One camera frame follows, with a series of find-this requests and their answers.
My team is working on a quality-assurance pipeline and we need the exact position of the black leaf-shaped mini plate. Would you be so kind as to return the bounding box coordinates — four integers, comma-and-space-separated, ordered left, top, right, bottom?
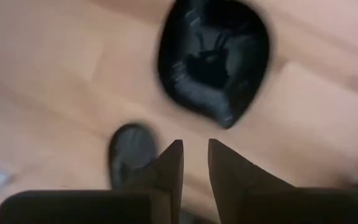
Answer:
157, 0, 270, 130

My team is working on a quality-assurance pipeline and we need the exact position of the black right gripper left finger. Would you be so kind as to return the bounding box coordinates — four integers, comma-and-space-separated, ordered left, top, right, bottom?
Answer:
0, 139, 185, 224

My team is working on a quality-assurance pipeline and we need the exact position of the black teardrop mini plate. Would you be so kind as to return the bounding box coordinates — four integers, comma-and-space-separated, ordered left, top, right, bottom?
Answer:
108, 122, 158, 191

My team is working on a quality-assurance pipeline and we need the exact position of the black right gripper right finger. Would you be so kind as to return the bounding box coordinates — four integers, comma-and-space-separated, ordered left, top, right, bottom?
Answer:
208, 138, 358, 224

